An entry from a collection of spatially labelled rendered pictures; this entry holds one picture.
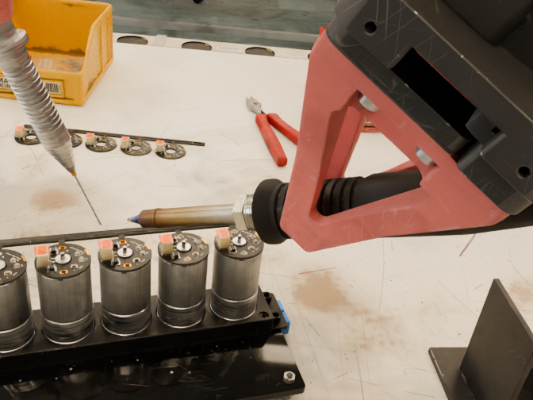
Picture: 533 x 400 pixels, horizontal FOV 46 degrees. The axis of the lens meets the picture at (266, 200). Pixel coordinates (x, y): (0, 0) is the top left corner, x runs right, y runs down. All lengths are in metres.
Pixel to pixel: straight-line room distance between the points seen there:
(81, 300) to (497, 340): 0.20
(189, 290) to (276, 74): 0.42
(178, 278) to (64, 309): 0.05
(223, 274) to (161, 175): 0.19
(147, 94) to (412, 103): 0.47
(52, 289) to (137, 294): 0.04
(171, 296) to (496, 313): 0.16
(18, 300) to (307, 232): 0.15
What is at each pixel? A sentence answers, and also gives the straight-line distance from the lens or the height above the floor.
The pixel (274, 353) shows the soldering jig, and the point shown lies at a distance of 0.33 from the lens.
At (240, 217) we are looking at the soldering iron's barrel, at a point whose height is 0.87.
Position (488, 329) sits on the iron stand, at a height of 0.79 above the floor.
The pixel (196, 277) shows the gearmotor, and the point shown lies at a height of 0.80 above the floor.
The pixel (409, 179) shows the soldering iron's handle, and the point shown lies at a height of 0.90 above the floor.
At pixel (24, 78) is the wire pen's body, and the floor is 0.91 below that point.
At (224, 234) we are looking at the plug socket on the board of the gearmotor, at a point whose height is 0.82.
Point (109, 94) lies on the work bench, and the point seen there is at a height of 0.75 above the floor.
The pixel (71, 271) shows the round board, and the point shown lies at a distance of 0.30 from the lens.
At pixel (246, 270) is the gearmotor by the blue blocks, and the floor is 0.80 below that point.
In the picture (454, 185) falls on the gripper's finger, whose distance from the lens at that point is 0.17.
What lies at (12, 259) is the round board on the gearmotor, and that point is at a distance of 0.31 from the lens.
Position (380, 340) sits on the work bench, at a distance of 0.37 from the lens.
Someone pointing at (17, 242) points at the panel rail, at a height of 0.81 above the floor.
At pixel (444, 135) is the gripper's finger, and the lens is 0.16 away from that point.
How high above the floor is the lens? 1.00
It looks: 32 degrees down
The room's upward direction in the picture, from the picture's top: 7 degrees clockwise
